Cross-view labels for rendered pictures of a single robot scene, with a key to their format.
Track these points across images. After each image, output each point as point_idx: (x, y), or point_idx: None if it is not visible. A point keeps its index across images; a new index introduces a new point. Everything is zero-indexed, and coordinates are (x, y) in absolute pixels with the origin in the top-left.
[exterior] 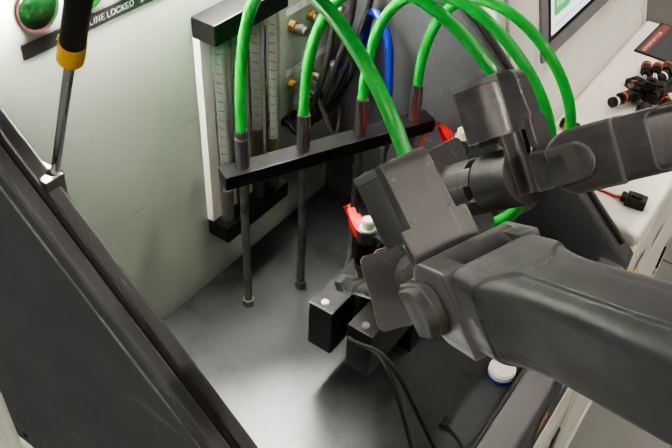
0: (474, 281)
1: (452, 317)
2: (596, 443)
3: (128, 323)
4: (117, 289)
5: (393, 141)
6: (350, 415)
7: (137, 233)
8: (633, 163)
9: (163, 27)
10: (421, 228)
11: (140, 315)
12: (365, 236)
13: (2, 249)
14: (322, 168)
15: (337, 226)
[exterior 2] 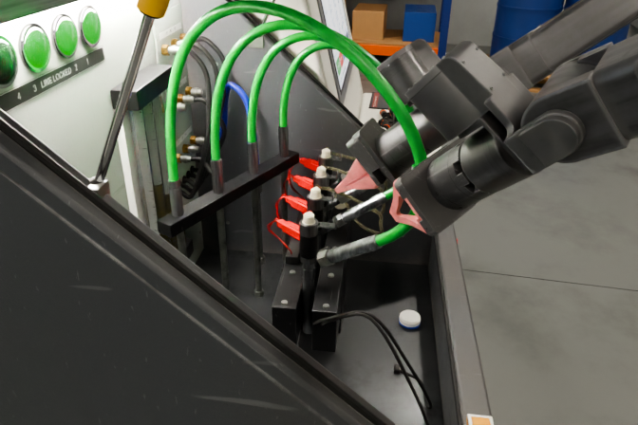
0: (632, 61)
1: (591, 121)
2: None
3: (218, 307)
4: (198, 276)
5: (382, 89)
6: None
7: None
8: (533, 71)
9: (93, 97)
10: (497, 93)
11: (226, 297)
12: (310, 228)
13: (35, 296)
14: (200, 233)
15: (231, 270)
